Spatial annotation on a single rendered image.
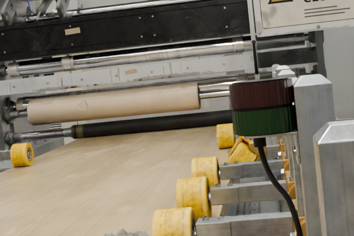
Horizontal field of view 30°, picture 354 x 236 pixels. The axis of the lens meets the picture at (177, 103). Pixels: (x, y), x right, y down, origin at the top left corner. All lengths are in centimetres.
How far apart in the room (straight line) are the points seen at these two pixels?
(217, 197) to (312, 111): 59
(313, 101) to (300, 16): 230
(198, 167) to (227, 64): 155
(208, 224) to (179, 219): 4
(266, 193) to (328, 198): 81
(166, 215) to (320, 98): 39
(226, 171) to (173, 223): 51
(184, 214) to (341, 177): 58
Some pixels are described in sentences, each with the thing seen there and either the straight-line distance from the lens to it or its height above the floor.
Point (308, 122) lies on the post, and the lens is 62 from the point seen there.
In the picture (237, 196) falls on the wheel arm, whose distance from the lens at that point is 118.
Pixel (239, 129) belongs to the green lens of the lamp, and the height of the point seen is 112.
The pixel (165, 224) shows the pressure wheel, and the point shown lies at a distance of 93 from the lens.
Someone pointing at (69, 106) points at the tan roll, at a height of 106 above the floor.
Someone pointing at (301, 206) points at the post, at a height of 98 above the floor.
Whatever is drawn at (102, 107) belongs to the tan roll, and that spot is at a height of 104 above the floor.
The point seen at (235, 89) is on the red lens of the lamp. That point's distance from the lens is 61.
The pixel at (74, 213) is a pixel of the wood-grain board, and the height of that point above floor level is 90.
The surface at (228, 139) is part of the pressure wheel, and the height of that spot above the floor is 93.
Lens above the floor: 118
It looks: 3 degrees down
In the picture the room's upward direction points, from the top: 6 degrees counter-clockwise
